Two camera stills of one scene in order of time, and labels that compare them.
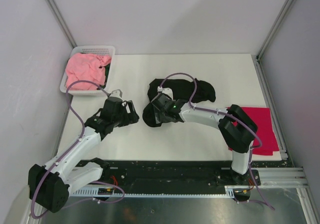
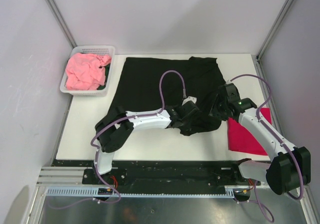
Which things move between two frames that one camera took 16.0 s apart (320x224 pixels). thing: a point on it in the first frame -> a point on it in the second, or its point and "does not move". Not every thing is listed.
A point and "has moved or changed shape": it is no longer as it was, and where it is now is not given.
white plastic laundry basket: x=90 y=93 -> x=109 y=51
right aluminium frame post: x=259 y=69 does not move
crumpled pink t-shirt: x=86 y=67 does not move
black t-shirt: x=203 y=92 has moved or changed shape
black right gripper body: x=161 y=115 -> x=218 y=110
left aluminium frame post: x=57 y=13 does not move
